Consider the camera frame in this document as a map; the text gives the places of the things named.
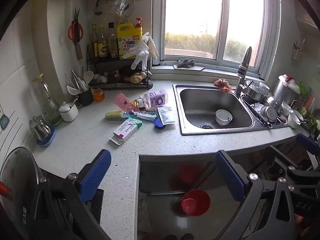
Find tall glass bottle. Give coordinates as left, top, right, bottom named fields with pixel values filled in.
left=32, top=73, right=62, bottom=127

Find wall utensil holder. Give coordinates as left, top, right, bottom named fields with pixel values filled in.
left=291, top=39, right=306, bottom=61

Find white lidded jar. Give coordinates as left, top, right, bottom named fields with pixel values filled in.
left=59, top=99, right=79, bottom=122

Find white rubber glove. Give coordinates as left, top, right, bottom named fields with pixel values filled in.
left=141, top=32, right=159, bottom=61

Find black wire rack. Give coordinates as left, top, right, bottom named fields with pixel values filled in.
left=87, top=44, right=153, bottom=91

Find orange rag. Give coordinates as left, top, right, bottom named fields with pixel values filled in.
left=214, top=78, right=232, bottom=92

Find white bowl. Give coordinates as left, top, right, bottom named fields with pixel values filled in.
left=287, top=110, right=304, bottom=129
left=215, top=109, right=233, bottom=126

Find steel colander pot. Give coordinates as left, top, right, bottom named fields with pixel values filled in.
left=244, top=80, right=271, bottom=101

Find red plastic bin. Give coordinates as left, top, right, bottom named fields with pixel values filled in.
left=181, top=189, right=211, bottom=217

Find small metal pitcher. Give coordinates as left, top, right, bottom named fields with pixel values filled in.
left=29, top=116, right=52, bottom=140

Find glass pot lid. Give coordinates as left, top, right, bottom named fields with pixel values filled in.
left=0, top=147, right=42, bottom=233

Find green vegetables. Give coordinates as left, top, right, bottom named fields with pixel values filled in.
left=299, top=106, right=320, bottom=133

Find black handled knife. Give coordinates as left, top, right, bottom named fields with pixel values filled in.
left=244, top=100, right=273, bottom=128

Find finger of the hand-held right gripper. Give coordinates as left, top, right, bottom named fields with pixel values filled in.
left=265, top=146, right=300, bottom=178
left=296, top=133, right=320, bottom=170

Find white and pink box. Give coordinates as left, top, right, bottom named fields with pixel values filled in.
left=109, top=118, right=143, bottom=146

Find steel faucet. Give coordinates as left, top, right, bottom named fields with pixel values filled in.
left=234, top=46, right=253, bottom=97

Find clear plastic bag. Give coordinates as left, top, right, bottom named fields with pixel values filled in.
left=110, top=0, right=131, bottom=16

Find white window frame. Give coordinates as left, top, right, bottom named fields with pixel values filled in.
left=152, top=0, right=282, bottom=78

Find blue tube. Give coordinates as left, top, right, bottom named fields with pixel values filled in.
left=128, top=112, right=157, bottom=122

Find yellow scrub brush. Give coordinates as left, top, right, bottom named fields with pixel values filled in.
left=105, top=109, right=124, bottom=120

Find red handled scissors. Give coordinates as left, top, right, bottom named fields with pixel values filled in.
left=68, top=7, right=84, bottom=43

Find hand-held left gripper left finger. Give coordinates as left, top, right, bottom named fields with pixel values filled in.
left=30, top=149, right=112, bottom=240

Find steel wool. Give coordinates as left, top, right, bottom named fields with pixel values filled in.
left=176, top=58, right=196, bottom=68

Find steel pot with white lid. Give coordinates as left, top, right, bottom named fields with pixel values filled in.
left=272, top=74, right=301, bottom=106

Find steel bowl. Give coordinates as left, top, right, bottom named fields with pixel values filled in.
left=260, top=105, right=278, bottom=125

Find purple drink bottle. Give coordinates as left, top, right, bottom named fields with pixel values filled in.
left=144, top=90, right=168, bottom=109

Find orange jar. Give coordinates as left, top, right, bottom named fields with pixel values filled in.
left=92, top=89, right=106, bottom=103

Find white rubber gloves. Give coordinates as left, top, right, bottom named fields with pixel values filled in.
left=122, top=39, right=150, bottom=70

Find yellow detergent jug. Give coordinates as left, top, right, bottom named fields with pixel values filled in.
left=117, top=17, right=143, bottom=59

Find blue dish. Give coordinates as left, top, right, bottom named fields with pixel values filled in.
left=36, top=126, right=56, bottom=147

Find black utensil cup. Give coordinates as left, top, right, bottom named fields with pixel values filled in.
left=76, top=89, right=94, bottom=107

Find stainless steel sink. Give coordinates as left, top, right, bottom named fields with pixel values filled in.
left=172, top=84, right=292, bottom=136

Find coloured cutting boards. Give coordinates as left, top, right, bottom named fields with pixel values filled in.
left=299, top=81, right=316, bottom=111

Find pink packet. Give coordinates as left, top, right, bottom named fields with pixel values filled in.
left=113, top=93, right=136, bottom=113

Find tan sponge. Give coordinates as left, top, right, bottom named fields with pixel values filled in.
left=129, top=71, right=147, bottom=84

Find silver foil packet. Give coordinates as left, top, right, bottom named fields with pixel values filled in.
left=157, top=106, right=176, bottom=125

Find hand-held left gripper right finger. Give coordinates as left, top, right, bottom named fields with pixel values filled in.
left=214, top=150, right=297, bottom=240

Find white soup spoon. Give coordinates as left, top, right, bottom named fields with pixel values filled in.
left=66, top=85, right=81, bottom=96
left=83, top=71, right=94, bottom=90

